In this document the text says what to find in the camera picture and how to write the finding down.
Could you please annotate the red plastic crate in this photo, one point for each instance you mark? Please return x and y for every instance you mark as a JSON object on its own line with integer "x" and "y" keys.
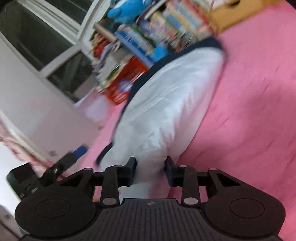
{"x": 122, "y": 80}

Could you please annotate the blue plush toy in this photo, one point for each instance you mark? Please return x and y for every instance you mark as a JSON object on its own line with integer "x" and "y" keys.
{"x": 125, "y": 12}

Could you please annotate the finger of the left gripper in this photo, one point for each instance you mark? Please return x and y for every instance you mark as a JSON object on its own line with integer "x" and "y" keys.
{"x": 53, "y": 173}

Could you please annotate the small red basket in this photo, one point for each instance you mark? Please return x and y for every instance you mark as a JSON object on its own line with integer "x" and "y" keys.
{"x": 98, "y": 46}

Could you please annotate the white and navy jacket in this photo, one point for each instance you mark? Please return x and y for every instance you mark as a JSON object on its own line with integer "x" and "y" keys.
{"x": 163, "y": 112}

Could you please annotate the white paper sheet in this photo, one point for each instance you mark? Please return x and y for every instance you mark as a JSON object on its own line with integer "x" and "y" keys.
{"x": 95, "y": 106}

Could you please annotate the cardboard tube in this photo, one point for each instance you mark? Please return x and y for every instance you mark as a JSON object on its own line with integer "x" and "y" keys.
{"x": 104, "y": 32}

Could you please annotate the miniature black bicycle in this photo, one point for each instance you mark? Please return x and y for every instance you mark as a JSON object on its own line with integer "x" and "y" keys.
{"x": 185, "y": 41}

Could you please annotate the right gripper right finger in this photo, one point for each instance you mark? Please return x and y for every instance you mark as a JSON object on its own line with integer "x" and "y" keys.
{"x": 229, "y": 205}

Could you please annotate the stack of papers and books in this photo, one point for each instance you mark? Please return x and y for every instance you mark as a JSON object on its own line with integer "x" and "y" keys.
{"x": 111, "y": 62}

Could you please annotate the row of books left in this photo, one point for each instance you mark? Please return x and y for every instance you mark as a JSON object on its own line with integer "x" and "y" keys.
{"x": 161, "y": 24}

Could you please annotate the pink bunny towel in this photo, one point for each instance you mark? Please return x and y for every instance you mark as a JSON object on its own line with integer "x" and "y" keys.
{"x": 249, "y": 129}

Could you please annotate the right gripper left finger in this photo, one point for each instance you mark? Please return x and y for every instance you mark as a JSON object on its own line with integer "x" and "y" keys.
{"x": 67, "y": 207}

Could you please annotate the wooden drawer organizer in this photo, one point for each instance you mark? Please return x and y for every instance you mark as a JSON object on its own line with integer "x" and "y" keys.
{"x": 234, "y": 12}

